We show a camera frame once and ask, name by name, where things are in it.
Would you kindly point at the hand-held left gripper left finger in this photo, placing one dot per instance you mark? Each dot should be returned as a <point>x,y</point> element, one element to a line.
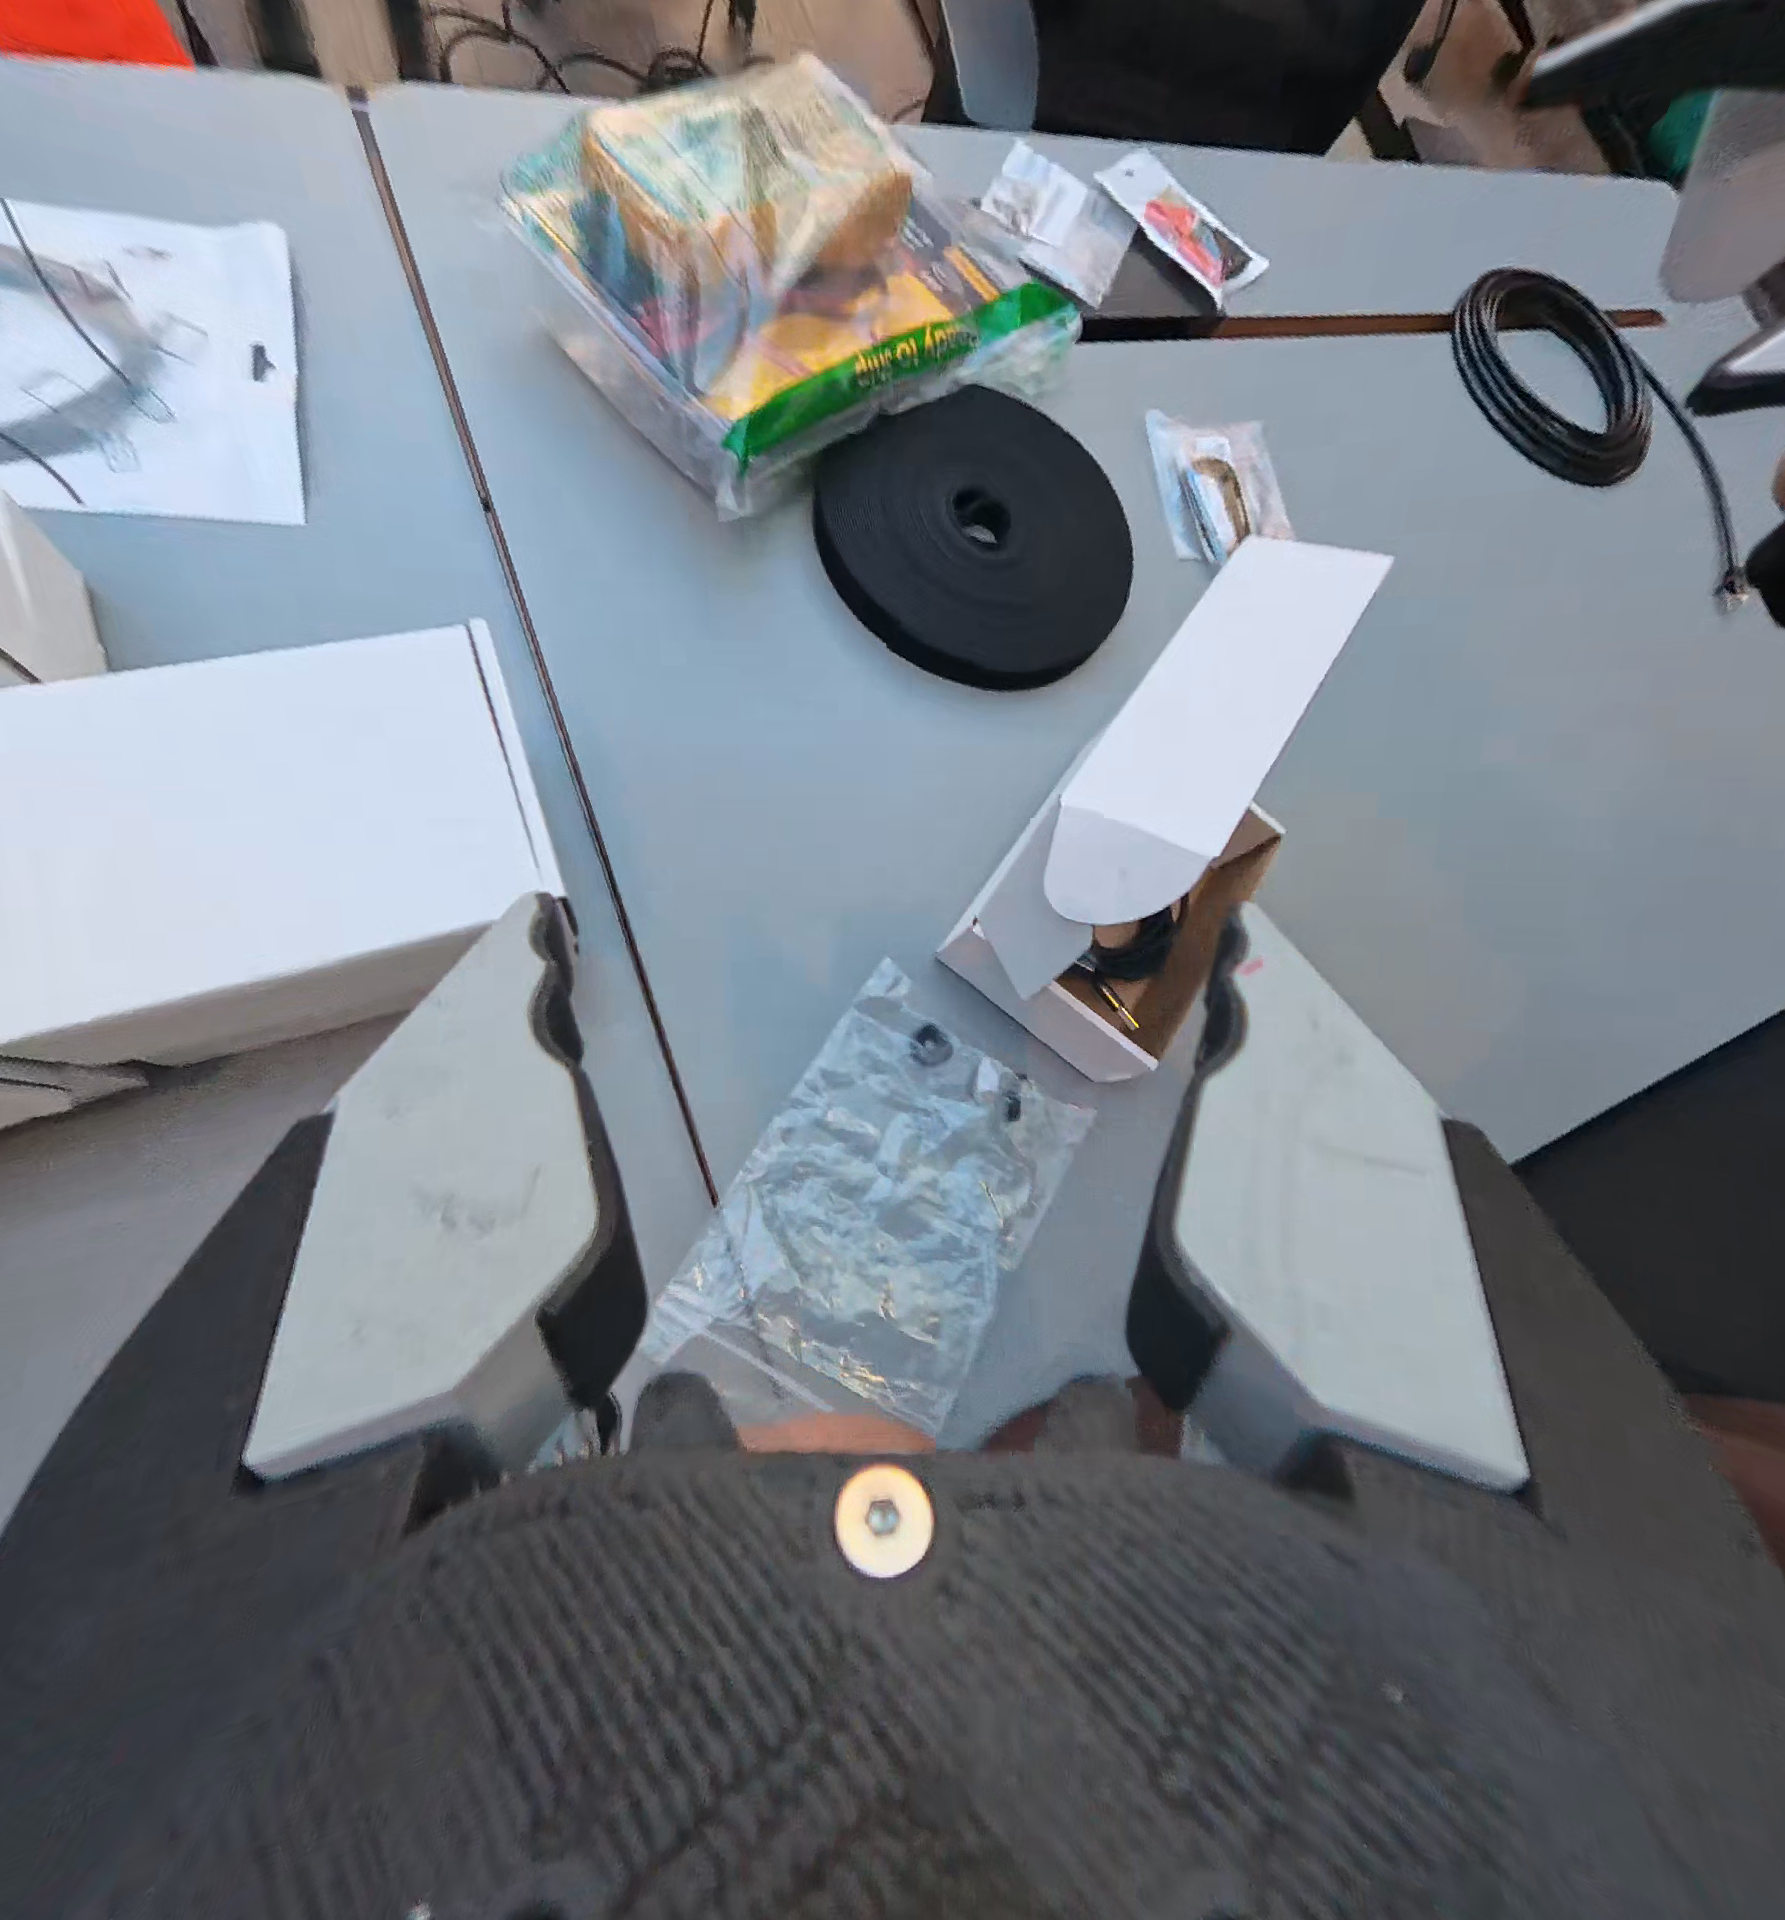
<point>443,1201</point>

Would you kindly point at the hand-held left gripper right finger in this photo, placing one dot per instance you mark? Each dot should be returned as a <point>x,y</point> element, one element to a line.
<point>1327,1215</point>

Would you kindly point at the small white cardboard box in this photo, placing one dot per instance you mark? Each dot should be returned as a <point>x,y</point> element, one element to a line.
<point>1222,705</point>

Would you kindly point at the grey desk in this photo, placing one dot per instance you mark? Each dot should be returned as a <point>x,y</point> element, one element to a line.
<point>1433,839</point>

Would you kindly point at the pile of white cardboard boxes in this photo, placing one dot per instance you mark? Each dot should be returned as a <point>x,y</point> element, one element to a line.
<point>234,839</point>

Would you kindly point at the crinkled empty clear plastic bag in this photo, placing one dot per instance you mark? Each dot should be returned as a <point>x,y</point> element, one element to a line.
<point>862,1215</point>

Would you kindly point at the small bag with red item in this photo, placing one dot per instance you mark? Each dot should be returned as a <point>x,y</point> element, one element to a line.
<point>1185,224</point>

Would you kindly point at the small clear bag tiny parts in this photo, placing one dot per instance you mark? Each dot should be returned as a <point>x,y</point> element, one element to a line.
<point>1049,209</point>

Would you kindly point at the black hook-and-loop tape roll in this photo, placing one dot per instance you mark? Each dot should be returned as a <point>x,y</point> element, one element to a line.
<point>894,600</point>

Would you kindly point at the grey chair back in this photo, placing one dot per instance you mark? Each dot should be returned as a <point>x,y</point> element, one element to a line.
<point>990,59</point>

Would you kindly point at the white sheet with line drawings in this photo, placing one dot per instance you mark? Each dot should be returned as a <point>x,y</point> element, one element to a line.
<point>112,345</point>

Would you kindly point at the clear bag with green strip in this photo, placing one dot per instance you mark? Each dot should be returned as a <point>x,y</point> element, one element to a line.
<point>772,256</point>

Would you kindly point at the orange striped traffic cone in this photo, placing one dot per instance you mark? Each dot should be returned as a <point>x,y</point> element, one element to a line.
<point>84,29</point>

